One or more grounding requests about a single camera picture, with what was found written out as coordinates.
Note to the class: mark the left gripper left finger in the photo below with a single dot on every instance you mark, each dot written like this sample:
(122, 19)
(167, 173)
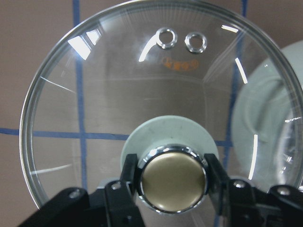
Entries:
(112, 205)

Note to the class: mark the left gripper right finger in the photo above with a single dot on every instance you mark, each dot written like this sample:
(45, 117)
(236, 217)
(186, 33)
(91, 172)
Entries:
(243, 205)

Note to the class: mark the glass pot lid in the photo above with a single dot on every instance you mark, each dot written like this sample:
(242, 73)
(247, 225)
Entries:
(138, 77)

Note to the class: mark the pale green electric pot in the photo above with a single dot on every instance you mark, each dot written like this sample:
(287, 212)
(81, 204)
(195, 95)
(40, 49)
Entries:
(263, 129)

